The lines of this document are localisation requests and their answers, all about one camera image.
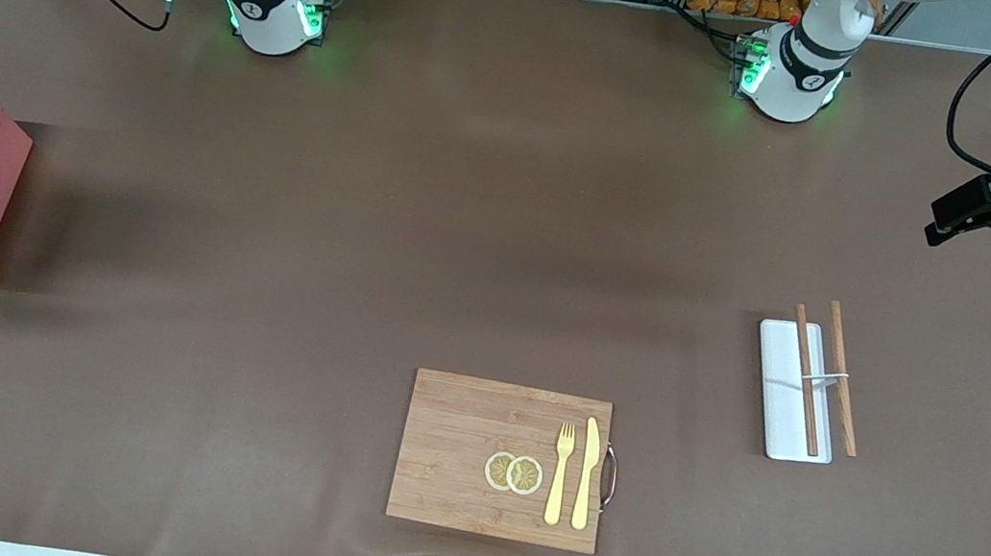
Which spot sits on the yellow fork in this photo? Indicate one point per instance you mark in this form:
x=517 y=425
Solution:
x=559 y=481

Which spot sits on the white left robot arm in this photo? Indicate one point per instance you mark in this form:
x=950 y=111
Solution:
x=806 y=70

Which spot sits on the lemon slice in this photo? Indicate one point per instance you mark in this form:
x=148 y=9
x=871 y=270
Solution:
x=526 y=476
x=496 y=470

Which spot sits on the white rectangular tray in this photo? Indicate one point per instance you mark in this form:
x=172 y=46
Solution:
x=784 y=396

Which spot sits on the yellow knife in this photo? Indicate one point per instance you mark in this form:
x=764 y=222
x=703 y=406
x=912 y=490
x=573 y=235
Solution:
x=586 y=475

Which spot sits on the white chopstick band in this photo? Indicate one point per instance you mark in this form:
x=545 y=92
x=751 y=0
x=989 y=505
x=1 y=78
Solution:
x=831 y=377

